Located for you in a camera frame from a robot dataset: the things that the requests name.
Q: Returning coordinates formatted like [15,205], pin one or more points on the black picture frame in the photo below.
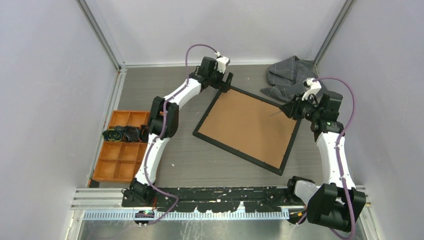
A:
[250,127]

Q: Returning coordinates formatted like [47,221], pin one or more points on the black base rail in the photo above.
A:
[254,199]

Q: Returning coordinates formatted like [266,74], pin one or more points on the orange wooden divided tray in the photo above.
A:
[118,162]

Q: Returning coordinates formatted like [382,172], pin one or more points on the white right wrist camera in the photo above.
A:
[312,86]

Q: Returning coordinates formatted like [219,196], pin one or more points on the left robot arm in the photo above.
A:
[163,121]

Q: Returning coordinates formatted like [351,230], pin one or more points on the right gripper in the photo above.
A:
[292,109]

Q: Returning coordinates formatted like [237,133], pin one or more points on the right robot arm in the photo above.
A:
[337,203]

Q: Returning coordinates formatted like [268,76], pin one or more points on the grey checked cloth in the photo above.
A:
[285,78]

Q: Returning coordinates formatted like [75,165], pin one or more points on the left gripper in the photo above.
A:
[223,86]

